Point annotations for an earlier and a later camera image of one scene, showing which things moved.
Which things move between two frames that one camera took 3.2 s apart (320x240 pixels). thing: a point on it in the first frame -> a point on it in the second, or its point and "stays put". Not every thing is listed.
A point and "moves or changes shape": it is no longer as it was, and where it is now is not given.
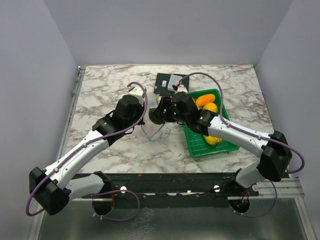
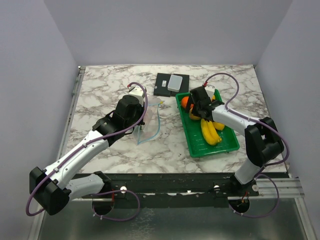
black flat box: x=162 y=81 stays put
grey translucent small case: x=173 y=80 stays put
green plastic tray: x=198 y=145 stays put
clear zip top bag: x=151 y=128 moves or changes shape
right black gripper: x=165 y=103 -> x=190 y=102
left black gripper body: x=139 y=112 stays put
